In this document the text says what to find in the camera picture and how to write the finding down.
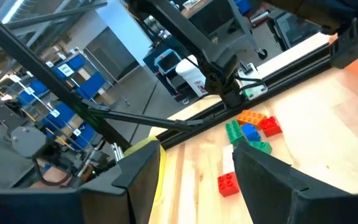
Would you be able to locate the yellow translucent plastic bin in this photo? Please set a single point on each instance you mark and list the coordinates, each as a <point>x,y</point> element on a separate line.
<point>163,161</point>

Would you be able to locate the black Trossen-labelled robot arm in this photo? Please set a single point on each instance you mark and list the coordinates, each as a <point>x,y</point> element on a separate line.
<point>26,140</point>

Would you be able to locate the silver aluminium extrusion piece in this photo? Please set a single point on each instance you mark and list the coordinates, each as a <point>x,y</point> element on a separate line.
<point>117,152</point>

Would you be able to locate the blue square block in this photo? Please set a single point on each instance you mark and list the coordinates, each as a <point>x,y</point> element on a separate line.
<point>250,132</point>

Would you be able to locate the orange square block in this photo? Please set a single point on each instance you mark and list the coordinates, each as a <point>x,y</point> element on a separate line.
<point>250,117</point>
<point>333,38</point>

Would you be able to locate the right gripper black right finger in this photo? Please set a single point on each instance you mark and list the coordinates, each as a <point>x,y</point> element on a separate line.
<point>291,202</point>

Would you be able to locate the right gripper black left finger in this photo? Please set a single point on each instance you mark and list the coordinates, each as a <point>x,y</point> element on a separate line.
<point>57,208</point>

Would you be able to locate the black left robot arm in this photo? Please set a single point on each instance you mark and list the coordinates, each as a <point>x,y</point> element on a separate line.
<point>222,77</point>

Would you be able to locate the cream long block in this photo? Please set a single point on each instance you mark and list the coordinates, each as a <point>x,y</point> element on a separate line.
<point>228,158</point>

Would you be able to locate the black aluminium table frame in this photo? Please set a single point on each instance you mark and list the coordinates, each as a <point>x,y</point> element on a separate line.
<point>42,76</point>

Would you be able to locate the silver arm base bracket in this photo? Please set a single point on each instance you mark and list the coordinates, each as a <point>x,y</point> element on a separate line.
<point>255,87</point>

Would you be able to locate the blue storage bin with label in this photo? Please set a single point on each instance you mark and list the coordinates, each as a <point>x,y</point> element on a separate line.
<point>68,67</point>

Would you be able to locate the teal-framed tablet device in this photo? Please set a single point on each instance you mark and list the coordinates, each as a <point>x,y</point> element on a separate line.
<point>168,61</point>

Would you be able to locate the black case with glass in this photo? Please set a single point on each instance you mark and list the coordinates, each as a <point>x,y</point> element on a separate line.
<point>294,28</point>

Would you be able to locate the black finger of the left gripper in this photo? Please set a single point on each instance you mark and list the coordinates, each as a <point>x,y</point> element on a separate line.
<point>356,49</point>

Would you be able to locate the wooden workbench on casters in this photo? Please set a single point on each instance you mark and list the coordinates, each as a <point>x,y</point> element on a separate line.
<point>244,25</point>

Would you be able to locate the white plastic bucket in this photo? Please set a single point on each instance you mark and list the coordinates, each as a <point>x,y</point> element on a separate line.
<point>191,76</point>

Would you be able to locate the blue box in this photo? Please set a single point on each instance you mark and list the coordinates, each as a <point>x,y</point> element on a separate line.
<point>242,6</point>

